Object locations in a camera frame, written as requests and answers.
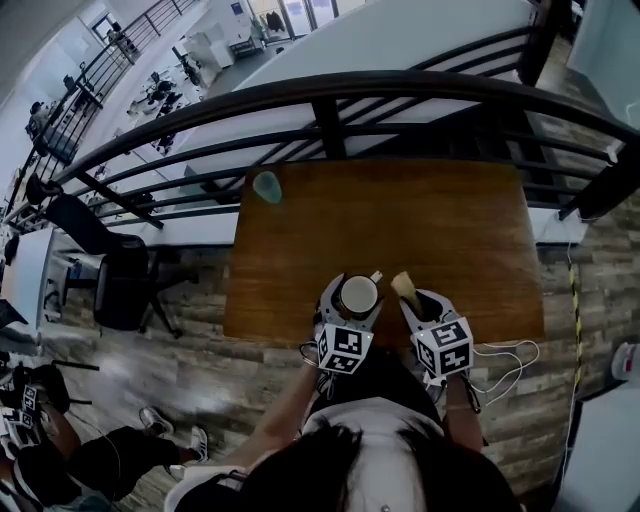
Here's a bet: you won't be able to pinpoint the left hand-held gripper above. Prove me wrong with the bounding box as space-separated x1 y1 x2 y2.
312 270 386 375

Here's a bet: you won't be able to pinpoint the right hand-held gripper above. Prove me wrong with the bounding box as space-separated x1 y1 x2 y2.
397 288 475 379

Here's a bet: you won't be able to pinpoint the white cup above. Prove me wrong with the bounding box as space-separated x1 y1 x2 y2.
338 274 380 322

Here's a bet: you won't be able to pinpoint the yellow sponge brush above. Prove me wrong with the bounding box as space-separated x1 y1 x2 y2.
390 270 441 321

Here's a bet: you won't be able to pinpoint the person's right forearm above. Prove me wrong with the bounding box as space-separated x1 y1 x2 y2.
442 372 490 452

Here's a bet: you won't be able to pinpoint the person's left forearm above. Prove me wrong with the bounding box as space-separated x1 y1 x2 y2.
227 349 329 474

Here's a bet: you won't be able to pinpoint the person's black shorts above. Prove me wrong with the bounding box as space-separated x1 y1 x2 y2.
305 344 445 431

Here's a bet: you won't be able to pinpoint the green plastic object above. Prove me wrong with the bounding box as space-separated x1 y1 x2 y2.
251 170 283 206

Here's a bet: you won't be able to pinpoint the person's white shirt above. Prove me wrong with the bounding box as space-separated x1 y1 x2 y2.
163 397 524 512

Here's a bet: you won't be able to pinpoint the black metal railing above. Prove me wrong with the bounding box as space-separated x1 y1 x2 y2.
0 0 640 231

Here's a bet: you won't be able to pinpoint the white plastic container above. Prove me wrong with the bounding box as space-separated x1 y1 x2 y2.
611 342 640 390

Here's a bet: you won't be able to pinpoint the white side table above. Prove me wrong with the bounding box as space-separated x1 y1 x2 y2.
558 387 640 512

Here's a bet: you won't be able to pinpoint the black office chair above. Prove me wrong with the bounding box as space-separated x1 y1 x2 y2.
25 174 187 340

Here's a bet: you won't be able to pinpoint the white desk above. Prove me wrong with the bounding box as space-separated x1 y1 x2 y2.
0 225 57 334

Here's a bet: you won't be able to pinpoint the white cable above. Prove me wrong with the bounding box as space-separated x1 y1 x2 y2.
467 339 542 407

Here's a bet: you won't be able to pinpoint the yellow and black striped cable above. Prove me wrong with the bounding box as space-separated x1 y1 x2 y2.
567 244 585 386

